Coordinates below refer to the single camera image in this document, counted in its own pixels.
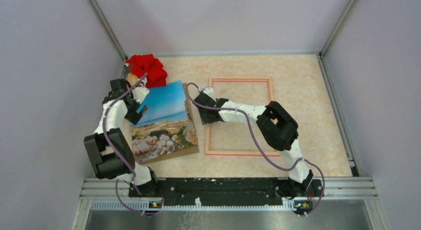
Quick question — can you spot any landscape beach photo print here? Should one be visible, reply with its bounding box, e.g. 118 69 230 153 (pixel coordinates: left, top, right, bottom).
130 80 199 163

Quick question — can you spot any pink wooden picture frame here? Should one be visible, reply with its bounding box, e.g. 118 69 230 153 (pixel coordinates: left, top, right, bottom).
205 77 280 156

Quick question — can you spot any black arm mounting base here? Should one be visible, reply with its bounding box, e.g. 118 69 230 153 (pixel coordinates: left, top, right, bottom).
128 177 322 207

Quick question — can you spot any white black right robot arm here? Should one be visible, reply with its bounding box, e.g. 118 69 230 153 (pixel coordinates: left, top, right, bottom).
192 87 314 196

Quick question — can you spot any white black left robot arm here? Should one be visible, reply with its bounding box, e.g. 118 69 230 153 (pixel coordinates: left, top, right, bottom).
83 77 159 197

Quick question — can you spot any red plush toy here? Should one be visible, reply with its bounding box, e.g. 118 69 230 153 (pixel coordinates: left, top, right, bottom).
125 54 168 88

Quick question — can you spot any grey cable duct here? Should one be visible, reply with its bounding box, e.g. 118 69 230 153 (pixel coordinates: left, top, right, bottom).
90 198 310 212

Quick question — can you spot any aluminium front rail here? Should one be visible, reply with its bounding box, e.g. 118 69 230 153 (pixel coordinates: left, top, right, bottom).
79 177 378 200

